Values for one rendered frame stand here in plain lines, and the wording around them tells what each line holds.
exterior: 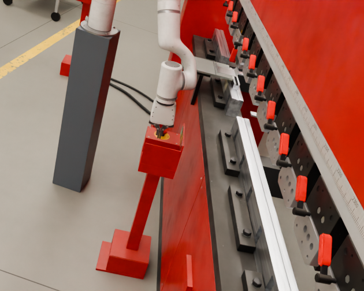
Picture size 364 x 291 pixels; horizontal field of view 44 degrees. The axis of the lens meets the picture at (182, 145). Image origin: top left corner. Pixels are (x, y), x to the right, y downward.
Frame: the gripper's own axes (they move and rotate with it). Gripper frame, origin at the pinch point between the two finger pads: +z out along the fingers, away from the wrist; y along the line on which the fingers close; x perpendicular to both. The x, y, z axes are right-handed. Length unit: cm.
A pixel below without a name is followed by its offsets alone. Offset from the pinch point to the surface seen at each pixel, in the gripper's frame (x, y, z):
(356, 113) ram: 79, -39, -59
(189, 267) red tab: 50, -18, 24
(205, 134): -3.1, -19.7, -1.2
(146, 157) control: 4.8, 3.8, 10.4
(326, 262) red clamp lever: 101, -35, -36
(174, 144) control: -5.0, -7.3, 7.3
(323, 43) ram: 47, -38, -64
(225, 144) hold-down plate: 6.3, -27.5, -3.5
